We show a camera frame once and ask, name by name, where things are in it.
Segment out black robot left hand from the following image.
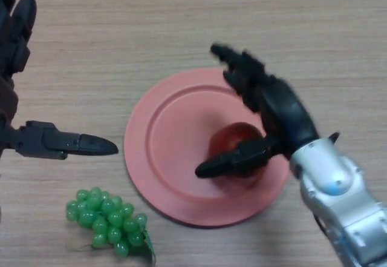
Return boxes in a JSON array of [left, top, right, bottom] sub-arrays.
[[0, 0, 119, 162]]

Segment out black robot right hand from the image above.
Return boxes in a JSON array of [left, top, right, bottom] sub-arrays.
[[195, 42, 321, 179]]

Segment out red apple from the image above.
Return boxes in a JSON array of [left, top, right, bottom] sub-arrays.
[[209, 122, 267, 188]]

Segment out pink round plate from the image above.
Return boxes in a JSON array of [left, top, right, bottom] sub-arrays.
[[123, 68, 293, 228]]

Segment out green grape bunch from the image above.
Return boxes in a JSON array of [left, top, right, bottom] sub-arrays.
[[65, 187, 157, 265]]

